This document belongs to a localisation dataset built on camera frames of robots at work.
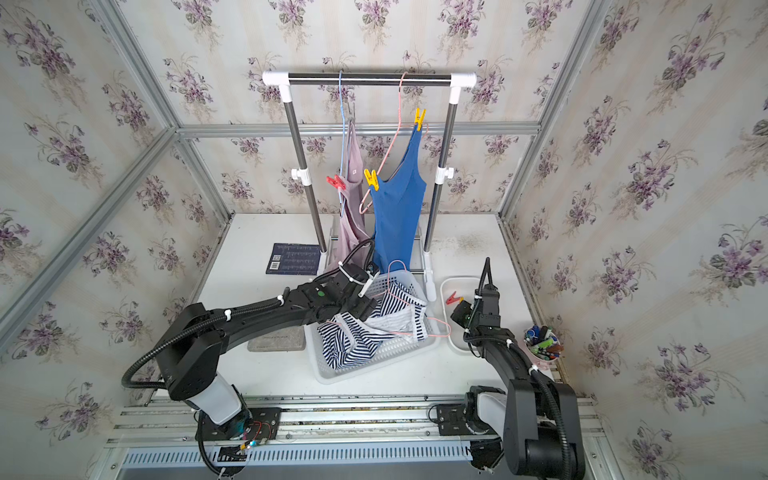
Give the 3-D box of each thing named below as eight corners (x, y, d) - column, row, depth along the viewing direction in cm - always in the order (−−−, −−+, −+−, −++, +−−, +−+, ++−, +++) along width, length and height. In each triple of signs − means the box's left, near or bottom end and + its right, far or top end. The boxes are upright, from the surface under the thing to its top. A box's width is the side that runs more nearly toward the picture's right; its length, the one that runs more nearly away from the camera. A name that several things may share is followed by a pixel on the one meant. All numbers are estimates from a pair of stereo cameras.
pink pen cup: (508, 353, 87) (525, 335, 77) (520, 337, 91) (537, 318, 80) (536, 375, 84) (557, 359, 73) (547, 358, 87) (569, 341, 76)
